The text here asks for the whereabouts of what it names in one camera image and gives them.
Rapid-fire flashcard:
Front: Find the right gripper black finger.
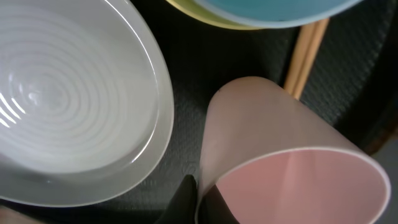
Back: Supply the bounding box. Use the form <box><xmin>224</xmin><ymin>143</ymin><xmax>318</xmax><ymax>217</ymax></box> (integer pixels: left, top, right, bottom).
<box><xmin>156</xmin><ymin>175</ymin><xmax>239</xmax><ymax>224</ymax></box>

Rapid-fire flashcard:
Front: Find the pink plastic cup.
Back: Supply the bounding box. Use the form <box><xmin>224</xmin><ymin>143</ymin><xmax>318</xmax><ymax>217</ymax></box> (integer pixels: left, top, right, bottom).
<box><xmin>198</xmin><ymin>77</ymin><xmax>391</xmax><ymax>223</ymax></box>

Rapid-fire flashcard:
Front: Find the grey round plate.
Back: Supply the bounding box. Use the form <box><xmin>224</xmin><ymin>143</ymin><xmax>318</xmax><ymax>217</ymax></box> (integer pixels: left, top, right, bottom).
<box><xmin>1</xmin><ymin>0</ymin><xmax>174</xmax><ymax>207</ymax></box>

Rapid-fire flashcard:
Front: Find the light blue plastic cup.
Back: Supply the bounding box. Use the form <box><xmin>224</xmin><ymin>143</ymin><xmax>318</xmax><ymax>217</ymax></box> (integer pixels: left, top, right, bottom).
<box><xmin>195</xmin><ymin>0</ymin><xmax>361</xmax><ymax>29</ymax></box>

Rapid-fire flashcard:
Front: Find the yellow plastic bowl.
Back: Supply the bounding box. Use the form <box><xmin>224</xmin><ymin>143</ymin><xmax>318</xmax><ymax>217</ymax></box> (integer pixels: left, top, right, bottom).
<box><xmin>166</xmin><ymin>0</ymin><xmax>259</xmax><ymax>30</ymax></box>

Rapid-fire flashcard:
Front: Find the round black tray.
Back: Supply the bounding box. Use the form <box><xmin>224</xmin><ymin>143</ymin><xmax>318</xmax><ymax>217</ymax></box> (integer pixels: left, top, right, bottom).
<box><xmin>1</xmin><ymin>0</ymin><xmax>397</xmax><ymax>223</ymax></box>

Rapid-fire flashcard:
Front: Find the wooden chopstick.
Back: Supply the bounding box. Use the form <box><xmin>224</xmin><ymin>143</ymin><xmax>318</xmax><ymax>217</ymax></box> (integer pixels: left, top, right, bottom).
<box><xmin>284</xmin><ymin>23</ymin><xmax>316</xmax><ymax>95</ymax></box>
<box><xmin>293</xmin><ymin>18</ymin><xmax>330</xmax><ymax>100</ymax></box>

